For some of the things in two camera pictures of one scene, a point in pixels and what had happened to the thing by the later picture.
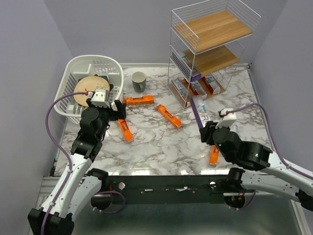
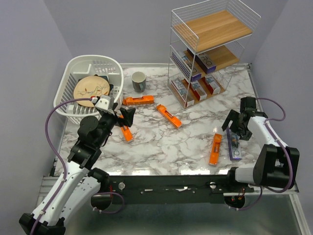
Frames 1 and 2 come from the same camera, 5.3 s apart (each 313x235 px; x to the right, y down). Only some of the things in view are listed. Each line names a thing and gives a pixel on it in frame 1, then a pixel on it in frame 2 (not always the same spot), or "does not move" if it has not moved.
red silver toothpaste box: (211, 84) does not move
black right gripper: (209, 127) to (233, 115)
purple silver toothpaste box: (200, 106) to (205, 63)
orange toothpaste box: (213, 155) does not move
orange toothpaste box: (174, 120) does not move
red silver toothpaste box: (197, 88) does not move
